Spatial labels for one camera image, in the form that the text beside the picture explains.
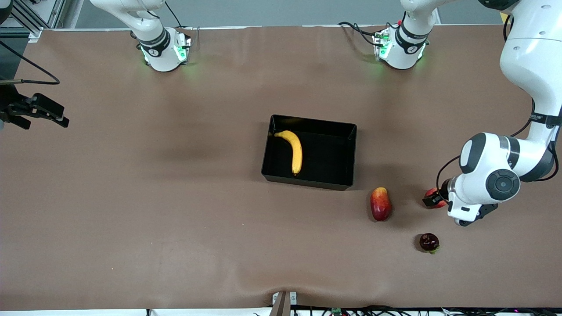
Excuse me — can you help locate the red yellow apple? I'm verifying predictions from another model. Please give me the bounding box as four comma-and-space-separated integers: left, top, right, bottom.
424, 188, 448, 209

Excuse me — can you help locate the black plastic box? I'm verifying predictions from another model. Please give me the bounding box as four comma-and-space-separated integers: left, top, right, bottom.
261, 115, 357, 191

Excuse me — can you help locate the yellow banana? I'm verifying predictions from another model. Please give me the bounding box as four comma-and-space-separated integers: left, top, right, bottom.
274, 130, 303, 176

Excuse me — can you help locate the dark purple mangosteen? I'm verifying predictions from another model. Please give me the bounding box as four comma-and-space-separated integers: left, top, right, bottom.
419, 233, 440, 254

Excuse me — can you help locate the red yellow mango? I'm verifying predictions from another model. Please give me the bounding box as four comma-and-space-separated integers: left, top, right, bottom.
370, 187, 391, 222

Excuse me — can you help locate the metal table clamp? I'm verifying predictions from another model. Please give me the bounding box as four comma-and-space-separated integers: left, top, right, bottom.
271, 291, 298, 316

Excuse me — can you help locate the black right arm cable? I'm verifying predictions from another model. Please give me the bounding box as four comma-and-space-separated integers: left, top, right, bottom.
0, 39, 61, 85

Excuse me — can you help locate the aluminium frame with struts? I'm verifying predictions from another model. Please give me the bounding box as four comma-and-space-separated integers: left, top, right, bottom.
0, 0, 67, 43

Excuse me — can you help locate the black right base cable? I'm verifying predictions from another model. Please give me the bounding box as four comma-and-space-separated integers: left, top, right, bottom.
165, 0, 185, 29

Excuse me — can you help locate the black base cable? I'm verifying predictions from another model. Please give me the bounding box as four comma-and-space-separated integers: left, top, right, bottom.
165, 0, 185, 29
337, 21, 381, 47

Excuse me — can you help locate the black left base cable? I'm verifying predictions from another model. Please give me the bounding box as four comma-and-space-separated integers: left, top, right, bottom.
337, 21, 381, 47

